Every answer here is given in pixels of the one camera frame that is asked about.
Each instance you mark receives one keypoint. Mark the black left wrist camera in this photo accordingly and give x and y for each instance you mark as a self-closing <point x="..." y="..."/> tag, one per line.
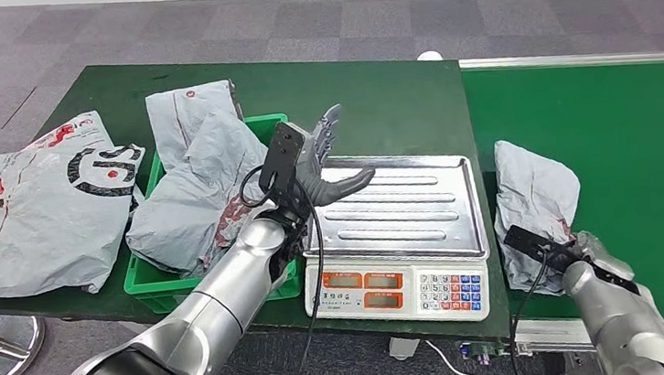
<point x="280" y="154"/>

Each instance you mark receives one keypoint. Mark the conveyor connector box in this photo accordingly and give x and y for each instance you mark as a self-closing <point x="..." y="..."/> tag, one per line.
<point x="482" y="352"/>

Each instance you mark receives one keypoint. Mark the green conveyor belt silver frame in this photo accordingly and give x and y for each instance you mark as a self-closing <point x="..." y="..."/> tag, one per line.
<point x="617" y="116"/>

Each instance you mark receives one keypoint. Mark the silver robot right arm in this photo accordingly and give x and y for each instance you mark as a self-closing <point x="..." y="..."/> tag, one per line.
<point x="625" y="328"/>

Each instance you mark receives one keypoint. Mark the small white round object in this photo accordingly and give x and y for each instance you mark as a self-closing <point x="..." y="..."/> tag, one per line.
<point x="430" y="55"/>

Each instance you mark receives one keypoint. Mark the large grey bag black logo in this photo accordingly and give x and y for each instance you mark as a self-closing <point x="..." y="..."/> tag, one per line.
<point x="37" y="226"/>

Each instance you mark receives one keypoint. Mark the green plastic crate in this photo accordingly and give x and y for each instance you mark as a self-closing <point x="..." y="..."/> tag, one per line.
<point x="153" y="291"/>

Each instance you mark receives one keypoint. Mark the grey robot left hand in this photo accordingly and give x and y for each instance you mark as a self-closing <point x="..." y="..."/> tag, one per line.
<point x="332" y="189"/>

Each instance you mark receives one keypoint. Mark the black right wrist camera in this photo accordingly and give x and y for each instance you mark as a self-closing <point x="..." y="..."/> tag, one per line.
<point x="535" y="245"/>

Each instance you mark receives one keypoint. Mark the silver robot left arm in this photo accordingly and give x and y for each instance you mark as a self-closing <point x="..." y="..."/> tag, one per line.
<point x="221" y="300"/>

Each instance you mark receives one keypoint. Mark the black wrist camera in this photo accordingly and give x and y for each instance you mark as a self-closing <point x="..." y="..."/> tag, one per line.
<point x="280" y="154"/>
<point x="535" y="245"/>

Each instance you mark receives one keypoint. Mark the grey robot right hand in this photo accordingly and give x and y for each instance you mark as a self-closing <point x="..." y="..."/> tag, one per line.
<point x="578" y="243"/>

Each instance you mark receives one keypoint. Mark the electronic scale with steel tray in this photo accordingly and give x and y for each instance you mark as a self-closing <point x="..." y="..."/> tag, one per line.
<point x="408" y="215"/>

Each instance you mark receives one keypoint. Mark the grey parcel bag red print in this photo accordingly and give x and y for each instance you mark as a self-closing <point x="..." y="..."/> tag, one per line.
<point x="179" y="121"/>
<point x="527" y="191"/>
<point x="188" y="212"/>

